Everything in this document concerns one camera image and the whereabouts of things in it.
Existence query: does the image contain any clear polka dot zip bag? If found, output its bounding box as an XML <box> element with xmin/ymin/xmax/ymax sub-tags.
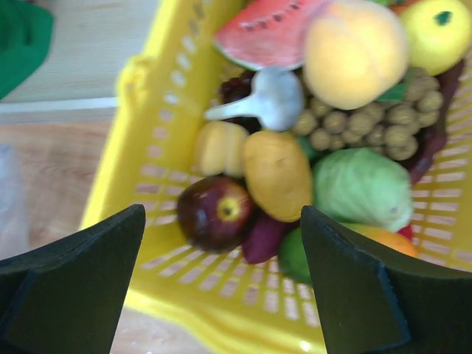
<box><xmin>1</xmin><ymin>144</ymin><xmax>30</xmax><ymax>260</ymax></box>

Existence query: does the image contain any green cabbage toy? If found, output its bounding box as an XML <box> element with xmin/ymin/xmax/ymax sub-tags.
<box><xmin>313</xmin><ymin>147</ymin><xmax>414</xmax><ymax>232</ymax></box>

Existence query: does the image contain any small yellow pumpkin toy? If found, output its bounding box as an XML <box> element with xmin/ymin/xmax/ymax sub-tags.
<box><xmin>194</xmin><ymin>121</ymin><xmax>249</xmax><ymax>178</ymax></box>

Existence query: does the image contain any green lime toy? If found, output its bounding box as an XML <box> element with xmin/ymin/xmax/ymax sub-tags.
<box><xmin>277</xmin><ymin>227</ymin><xmax>311</xmax><ymax>286</ymax></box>

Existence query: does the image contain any yellow plastic basket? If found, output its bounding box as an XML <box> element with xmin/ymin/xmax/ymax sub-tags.
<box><xmin>82</xmin><ymin>1</ymin><xmax>471</xmax><ymax>353</ymax></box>

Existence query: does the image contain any yellow lemon toy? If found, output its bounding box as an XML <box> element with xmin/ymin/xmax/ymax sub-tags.
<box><xmin>400</xmin><ymin>0</ymin><xmax>471</xmax><ymax>76</ymax></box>

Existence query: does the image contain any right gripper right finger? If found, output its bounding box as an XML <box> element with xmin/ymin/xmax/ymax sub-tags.
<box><xmin>301</xmin><ymin>206</ymin><xmax>471</xmax><ymax>354</ymax></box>

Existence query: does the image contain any white garlic toy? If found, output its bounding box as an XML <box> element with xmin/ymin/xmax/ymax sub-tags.
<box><xmin>204</xmin><ymin>66</ymin><xmax>305</xmax><ymax>131</ymax></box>

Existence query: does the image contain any purple sweet potato toy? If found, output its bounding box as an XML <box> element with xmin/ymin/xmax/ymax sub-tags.
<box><xmin>242</xmin><ymin>211</ymin><xmax>299</xmax><ymax>264</ymax></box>

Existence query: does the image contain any watermelon slice toy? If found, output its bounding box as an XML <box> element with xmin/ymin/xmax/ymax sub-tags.
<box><xmin>214</xmin><ymin>1</ymin><xmax>327</xmax><ymax>71</ymax></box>

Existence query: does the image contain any orange mango toy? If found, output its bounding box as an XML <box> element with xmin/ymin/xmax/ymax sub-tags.
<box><xmin>342</xmin><ymin>223</ymin><xmax>419</xmax><ymax>258</ymax></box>

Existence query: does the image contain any green tank top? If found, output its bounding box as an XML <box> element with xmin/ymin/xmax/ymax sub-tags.
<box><xmin>1</xmin><ymin>1</ymin><xmax>54</xmax><ymax>98</ymax></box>

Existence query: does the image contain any orange peach toy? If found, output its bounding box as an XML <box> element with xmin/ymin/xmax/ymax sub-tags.
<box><xmin>303</xmin><ymin>1</ymin><xmax>409</xmax><ymax>110</ymax></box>

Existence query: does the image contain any red apple toy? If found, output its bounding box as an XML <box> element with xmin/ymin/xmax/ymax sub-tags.
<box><xmin>176</xmin><ymin>176</ymin><xmax>257</xmax><ymax>253</ymax></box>

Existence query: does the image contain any wooden clothes rack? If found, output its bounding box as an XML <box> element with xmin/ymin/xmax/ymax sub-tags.
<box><xmin>1</xmin><ymin>0</ymin><xmax>160</xmax><ymax>125</ymax></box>

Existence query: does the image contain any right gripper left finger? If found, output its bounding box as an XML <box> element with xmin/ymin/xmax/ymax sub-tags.
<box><xmin>1</xmin><ymin>204</ymin><xmax>145</xmax><ymax>353</ymax></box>

